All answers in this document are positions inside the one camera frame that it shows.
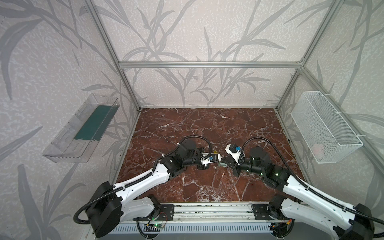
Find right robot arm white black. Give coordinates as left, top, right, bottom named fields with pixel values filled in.
left=222, top=144, right=375, bottom=240

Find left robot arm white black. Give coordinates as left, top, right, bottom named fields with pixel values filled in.
left=73, top=136, right=213, bottom=238

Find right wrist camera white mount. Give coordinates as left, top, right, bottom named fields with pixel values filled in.
left=225, top=144, right=245, bottom=165

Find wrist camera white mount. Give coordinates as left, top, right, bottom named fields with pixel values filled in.
left=225, top=144, right=245, bottom=165
left=201, top=153, right=221, bottom=166

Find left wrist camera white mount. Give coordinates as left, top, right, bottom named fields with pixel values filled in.
left=201, top=153, right=221, bottom=166

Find aluminium front rail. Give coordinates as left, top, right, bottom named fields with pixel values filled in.
left=86, top=201, right=340, bottom=224

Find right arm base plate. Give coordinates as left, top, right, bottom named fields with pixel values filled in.
left=251, top=203, right=289, bottom=222

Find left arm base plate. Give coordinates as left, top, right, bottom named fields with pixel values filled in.
left=142, top=204, right=175, bottom=221

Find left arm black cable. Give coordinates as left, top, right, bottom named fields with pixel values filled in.
left=73, top=135, right=213, bottom=225

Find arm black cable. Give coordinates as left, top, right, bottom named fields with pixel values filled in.
left=241, top=136, right=384, bottom=238
left=73, top=135, right=213, bottom=225

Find aluminium frame crossbar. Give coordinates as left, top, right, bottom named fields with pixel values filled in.
left=119, top=62, right=301, bottom=69

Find white wire mesh basket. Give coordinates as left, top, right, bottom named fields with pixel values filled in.
left=291, top=91, right=364, bottom=164

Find clear plastic wall bin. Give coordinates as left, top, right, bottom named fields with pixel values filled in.
left=42, top=94, right=120, bottom=163

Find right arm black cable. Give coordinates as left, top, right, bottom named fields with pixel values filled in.
left=241, top=136, right=384, bottom=238

